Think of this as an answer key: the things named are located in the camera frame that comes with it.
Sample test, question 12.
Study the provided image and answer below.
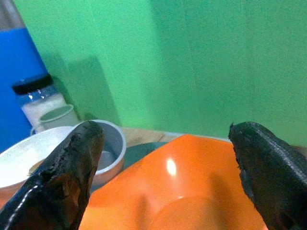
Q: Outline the grey metal bowl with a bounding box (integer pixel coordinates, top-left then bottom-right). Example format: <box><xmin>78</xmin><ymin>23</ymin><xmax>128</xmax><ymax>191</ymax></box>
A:
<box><xmin>71</xmin><ymin>119</ymin><xmax>127</xmax><ymax>192</ymax></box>

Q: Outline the white ceramic mug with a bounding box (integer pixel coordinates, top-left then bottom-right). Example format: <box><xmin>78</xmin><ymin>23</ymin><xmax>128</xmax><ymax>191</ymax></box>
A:
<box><xmin>30</xmin><ymin>103</ymin><xmax>79</xmax><ymax>135</ymax></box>

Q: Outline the orange plastic plate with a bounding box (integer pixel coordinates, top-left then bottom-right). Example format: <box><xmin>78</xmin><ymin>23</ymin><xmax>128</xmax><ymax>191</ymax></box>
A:
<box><xmin>78</xmin><ymin>134</ymin><xmax>269</xmax><ymax>230</ymax></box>

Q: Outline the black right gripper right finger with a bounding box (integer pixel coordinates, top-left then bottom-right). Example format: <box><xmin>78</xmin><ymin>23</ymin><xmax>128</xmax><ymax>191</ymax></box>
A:
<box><xmin>228</xmin><ymin>121</ymin><xmax>307</xmax><ymax>230</ymax></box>

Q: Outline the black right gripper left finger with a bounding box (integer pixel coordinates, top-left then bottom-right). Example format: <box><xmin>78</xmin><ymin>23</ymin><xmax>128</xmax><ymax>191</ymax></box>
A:
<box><xmin>0</xmin><ymin>120</ymin><xmax>105</xmax><ymax>230</ymax></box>

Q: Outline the blue plastic panel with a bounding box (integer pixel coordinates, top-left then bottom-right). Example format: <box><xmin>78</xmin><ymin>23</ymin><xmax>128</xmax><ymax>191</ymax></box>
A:
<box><xmin>0</xmin><ymin>27</ymin><xmax>48</xmax><ymax>153</ymax></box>

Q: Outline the glass jar with black lid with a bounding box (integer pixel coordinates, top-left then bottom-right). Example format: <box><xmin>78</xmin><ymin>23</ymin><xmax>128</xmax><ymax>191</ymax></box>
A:
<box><xmin>12</xmin><ymin>73</ymin><xmax>68</xmax><ymax>127</ymax></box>

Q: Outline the white round plate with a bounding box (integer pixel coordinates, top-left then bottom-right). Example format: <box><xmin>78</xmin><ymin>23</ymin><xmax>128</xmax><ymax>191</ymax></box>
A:
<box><xmin>0</xmin><ymin>126</ymin><xmax>75</xmax><ymax>189</ymax></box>

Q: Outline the dark green placemat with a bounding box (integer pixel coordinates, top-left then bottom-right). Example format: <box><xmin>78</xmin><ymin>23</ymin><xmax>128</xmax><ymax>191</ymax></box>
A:
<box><xmin>90</xmin><ymin>141</ymin><xmax>168</xmax><ymax>194</ymax></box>

